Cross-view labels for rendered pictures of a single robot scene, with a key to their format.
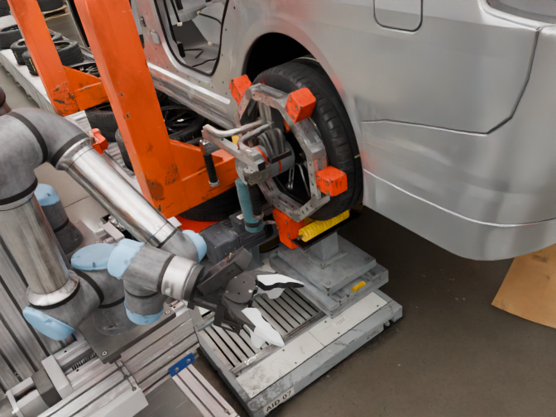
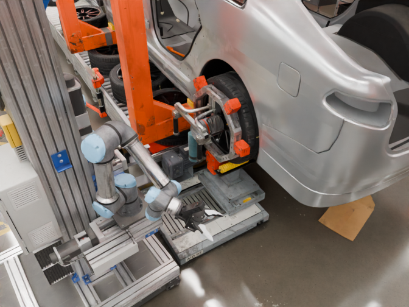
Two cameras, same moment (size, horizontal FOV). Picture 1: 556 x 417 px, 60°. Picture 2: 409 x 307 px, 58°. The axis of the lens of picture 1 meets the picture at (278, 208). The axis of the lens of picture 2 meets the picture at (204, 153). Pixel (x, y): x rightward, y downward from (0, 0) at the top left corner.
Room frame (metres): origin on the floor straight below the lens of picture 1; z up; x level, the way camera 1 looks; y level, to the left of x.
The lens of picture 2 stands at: (-0.41, 0.09, 2.44)
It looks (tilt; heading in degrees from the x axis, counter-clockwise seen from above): 41 degrees down; 359
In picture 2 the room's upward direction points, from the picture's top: straight up
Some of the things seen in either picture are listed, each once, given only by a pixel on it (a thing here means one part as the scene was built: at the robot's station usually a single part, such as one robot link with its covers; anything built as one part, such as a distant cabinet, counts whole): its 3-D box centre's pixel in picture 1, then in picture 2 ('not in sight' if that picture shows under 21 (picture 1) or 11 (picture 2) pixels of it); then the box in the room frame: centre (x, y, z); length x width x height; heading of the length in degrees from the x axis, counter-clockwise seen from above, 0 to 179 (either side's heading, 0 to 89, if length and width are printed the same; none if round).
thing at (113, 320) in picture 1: (116, 301); (128, 200); (1.01, 0.48, 0.87); 0.15 x 0.15 x 0.10
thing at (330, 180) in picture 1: (331, 181); (241, 148); (1.47, -0.20, 0.85); 0.09 x 0.08 x 0.07; 30
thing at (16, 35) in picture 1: (19, 35); not in sight; (8.02, 3.49, 0.39); 0.66 x 0.66 x 0.24
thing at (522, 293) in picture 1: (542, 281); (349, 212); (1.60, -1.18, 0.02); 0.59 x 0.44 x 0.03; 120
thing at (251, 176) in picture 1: (256, 172); (203, 137); (1.49, 0.05, 0.93); 0.09 x 0.05 x 0.05; 120
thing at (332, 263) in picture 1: (323, 238); (231, 169); (1.83, -0.19, 0.32); 0.40 x 0.30 x 0.28; 30
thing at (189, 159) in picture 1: (221, 152); (179, 109); (2.17, 0.23, 0.69); 0.52 x 0.17 x 0.35; 120
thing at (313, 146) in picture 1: (279, 155); (215, 124); (1.74, -0.04, 0.85); 0.54 x 0.07 x 0.54; 30
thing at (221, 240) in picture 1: (247, 244); (187, 164); (1.97, 0.18, 0.26); 0.42 x 0.18 x 0.35; 120
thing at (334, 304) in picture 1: (326, 268); (230, 185); (1.83, -0.19, 0.13); 0.50 x 0.36 x 0.10; 30
